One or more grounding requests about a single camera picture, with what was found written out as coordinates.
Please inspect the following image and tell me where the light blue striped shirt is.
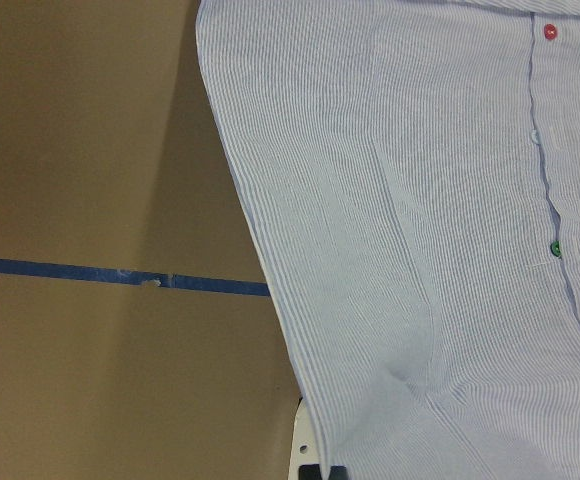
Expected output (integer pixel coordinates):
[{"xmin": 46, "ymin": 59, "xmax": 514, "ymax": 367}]
[{"xmin": 196, "ymin": 1, "xmax": 580, "ymax": 479}]

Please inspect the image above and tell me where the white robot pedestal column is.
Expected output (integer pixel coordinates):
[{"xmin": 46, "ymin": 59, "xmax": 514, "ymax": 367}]
[{"xmin": 287, "ymin": 398, "xmax": 349, "ymax": 480}]

